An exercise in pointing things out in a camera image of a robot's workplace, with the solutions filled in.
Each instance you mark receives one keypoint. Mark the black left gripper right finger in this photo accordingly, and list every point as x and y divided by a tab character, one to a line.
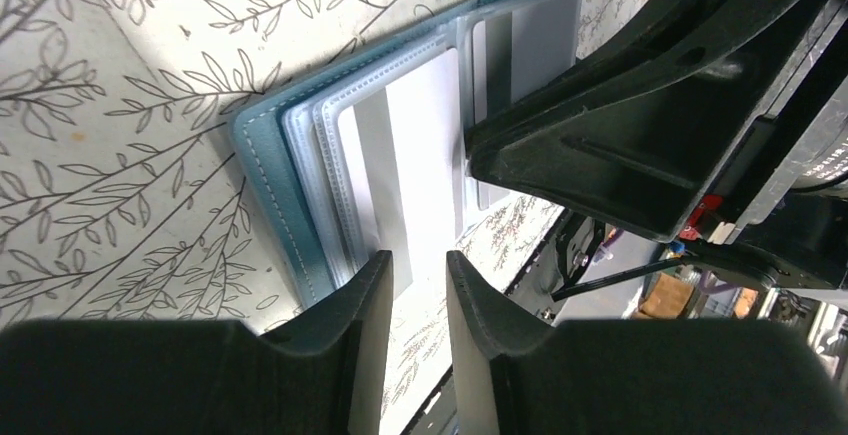
515	374

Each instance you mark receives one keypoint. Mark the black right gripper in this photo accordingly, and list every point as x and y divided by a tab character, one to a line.
637	132

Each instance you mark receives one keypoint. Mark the white card with grey stripe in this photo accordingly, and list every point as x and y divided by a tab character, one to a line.
400	135

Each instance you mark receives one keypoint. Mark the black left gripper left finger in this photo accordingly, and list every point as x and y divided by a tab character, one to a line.
319	373

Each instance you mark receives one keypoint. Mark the blue card holder wallet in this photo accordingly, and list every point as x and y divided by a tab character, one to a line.
294	162

